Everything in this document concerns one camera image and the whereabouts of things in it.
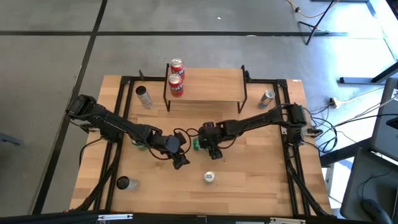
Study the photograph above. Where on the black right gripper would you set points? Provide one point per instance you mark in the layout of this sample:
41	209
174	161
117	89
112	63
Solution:
210	133

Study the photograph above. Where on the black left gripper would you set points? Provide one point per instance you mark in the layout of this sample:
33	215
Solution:
172	144

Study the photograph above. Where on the green Sprite soda can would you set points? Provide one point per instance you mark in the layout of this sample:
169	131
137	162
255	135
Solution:
142	147
196	145

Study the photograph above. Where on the silver slim can blue tab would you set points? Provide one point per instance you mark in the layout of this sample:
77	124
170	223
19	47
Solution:
209	176

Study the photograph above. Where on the red Fanta soda can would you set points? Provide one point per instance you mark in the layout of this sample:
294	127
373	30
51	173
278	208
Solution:
176	87
177	65

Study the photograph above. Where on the blue silver slim energy can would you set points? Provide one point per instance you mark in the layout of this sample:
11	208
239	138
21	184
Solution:
265	100

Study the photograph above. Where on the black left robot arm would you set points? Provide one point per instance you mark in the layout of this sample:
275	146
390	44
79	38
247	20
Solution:
118	123

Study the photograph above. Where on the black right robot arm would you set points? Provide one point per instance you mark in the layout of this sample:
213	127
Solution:
255	119

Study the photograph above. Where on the white power strip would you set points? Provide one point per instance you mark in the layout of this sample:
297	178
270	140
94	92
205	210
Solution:
333	102

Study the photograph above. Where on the grey desk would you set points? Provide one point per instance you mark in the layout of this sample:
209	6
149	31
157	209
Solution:
351	199

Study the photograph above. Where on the black rig crossbar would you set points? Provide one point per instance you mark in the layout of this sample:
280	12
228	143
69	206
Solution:
46	219

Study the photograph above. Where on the black tripod stand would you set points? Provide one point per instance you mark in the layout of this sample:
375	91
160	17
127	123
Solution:
311	37

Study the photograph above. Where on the black desk leg base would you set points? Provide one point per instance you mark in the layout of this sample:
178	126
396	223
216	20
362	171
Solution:
357	80

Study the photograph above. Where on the grey chair base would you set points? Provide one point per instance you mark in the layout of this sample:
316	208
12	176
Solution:
9	139

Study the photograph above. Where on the dark grey panel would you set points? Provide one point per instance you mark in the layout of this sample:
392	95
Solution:
384	124

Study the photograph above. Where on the black computer mouse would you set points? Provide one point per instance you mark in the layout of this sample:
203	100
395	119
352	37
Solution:
374	211

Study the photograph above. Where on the wooden shelf black metal frame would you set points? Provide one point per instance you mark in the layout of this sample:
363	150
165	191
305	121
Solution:
211	84

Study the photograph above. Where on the black aluminium table frame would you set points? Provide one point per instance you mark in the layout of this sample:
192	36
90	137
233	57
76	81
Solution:
152	78

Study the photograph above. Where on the silver metal bracket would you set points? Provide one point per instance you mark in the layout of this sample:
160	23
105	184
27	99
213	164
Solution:
115	216
287	221

